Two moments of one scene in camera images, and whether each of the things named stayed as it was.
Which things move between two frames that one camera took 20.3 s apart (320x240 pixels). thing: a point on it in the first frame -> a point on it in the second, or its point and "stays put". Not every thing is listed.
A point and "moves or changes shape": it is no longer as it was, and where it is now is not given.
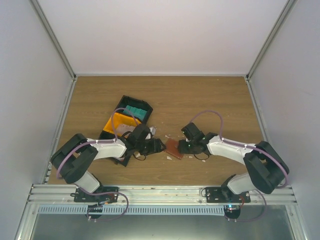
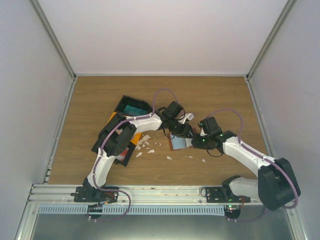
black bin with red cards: [127, 153] stays put
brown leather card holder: [172, 148] moves or changes shape
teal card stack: [138, 112] stays put
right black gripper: [182, 149] -> [196, 143]
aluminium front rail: [156, 195] stays put
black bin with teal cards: [139, 109] stays put
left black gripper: [155, 147] -> [185, 132]
